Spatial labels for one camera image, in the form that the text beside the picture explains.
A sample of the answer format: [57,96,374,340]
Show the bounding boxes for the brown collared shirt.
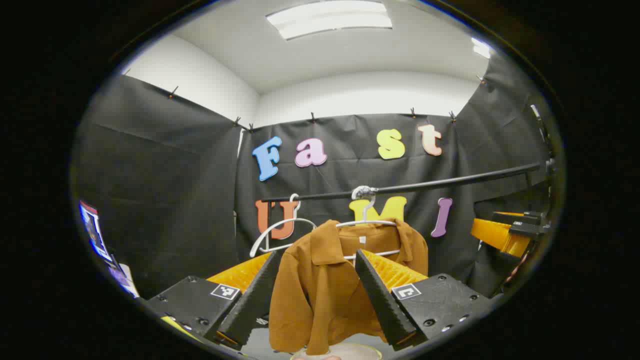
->
[269,218,429,356]

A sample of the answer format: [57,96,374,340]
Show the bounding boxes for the large ceiling light panel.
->
[265,0,393,41]

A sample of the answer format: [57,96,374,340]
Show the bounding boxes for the black backdrop cloth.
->
[75,52,556,301]

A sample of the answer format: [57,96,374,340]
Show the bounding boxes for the white round laundry hamper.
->
[290,343,384,360]

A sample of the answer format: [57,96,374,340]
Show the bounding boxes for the small ceiling light panel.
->
[471,37,493,60]

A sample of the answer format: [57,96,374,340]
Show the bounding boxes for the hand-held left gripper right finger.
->
[354,248,495,352]

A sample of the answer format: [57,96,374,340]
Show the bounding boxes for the white wire hanger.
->
[334,186,402,262]
[249,194,318,258]

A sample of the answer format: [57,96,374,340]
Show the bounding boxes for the black clothes rack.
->
[260,159,556,203]

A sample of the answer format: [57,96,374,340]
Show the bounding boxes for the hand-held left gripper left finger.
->
[145,250,286,352]

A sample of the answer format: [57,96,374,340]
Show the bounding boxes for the wall poster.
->
[79,200,141,298]

